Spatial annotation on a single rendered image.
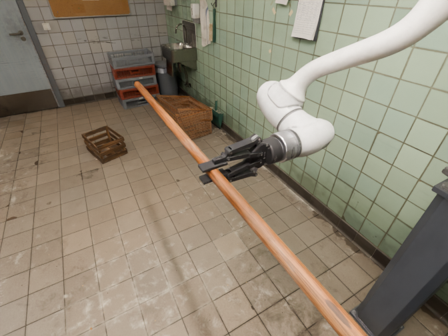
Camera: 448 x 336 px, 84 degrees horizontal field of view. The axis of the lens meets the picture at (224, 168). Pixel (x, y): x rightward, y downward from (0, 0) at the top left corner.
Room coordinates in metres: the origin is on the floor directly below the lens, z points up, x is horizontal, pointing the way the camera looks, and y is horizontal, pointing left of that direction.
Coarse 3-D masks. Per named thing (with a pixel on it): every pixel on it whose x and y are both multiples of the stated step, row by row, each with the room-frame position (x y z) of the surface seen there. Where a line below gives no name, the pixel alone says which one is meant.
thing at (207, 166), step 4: (200, 164) 0.50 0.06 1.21; (204, 164) 0.50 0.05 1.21; (208, 164) 0.50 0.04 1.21; (212, 164) 0.50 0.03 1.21; (216, 164) 0.50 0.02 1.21; (220, 164) 0.50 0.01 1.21; (224, 164) 0.51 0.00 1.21; (200, 168) 0.49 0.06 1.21; (204, 168) 0.49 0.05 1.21; (208, 168) 0.49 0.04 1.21; (212, 168) 0.49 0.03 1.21; (216, 168) 0.50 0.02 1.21; (204, 172) 0.48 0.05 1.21
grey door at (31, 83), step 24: (0, 0) 3.64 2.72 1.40; (0, 24) 3.58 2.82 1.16; (24, 24) 3.70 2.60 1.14; (0, 48) 3.53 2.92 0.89; (24, 48) 3.65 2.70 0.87; (0, 72) 3.46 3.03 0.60; (24, 72) 3.59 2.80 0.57; (48, 72) 3.71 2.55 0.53; (0, 96) 3.40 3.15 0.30; (24, 96) 3.52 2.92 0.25; (48, 96) 3.66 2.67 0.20
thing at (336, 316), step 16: (144, 96) 1.02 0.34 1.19; (160, 112) 0.84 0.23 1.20; (176, 128) 0.71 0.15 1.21; (192, 144) 0.61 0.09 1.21; (208, 160) 0.53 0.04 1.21; (224, 176) 0.47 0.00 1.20; (224, 192) 0.42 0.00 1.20; (240, 208) 0.36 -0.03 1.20; (256, 224) 0.32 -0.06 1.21; (272, 240) 0.28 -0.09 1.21; (288, 256) 0.25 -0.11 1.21; (288, 272) 0.23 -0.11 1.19; (304, 272) 0.22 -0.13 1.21; (304, 288) 0.20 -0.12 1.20; (320, 288) 0.19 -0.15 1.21; (320, 304) 0.17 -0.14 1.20; (336, 304) 0.17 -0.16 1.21; (336, 320) 0.15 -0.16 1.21; (352, 320) 0.15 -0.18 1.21
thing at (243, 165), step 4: (244, 160) 0.57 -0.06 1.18; (260, 160) 0.56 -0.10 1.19; (236, 164) 0.55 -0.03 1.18; (240, 164) 0.55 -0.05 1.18; (244, 164) 0.55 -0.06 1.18; (248, 164) 0.55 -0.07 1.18; (252, 164) 0.55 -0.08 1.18; (256, 164) 0.55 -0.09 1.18; (260, 164) 0.56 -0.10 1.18; (228, 168) 0.54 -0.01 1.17; (232, 168) 0.54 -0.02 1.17; (236, 168) 0.54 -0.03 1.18; (240, 168) 0.54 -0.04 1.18; (244, 168) 0.54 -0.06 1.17; (248, 168) 0.55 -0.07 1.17; (228, 172) 0.54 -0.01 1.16; (232, 172) 0.52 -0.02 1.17; (236, 172) 0.53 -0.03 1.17; (228, 176) 0.51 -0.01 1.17
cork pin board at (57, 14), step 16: (48, 0) 3.88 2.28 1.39; (64, 0) 3.98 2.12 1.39; (80, 0) 4.07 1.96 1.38; (96, 0) 4.17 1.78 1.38; (112, 0) 4.27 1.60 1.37; (128, 0) 4.37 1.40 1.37; (64, 16) 3.95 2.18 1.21; (80, 16) 4.04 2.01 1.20; (96, 16) 4.14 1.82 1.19; (112, 16) 4.24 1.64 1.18
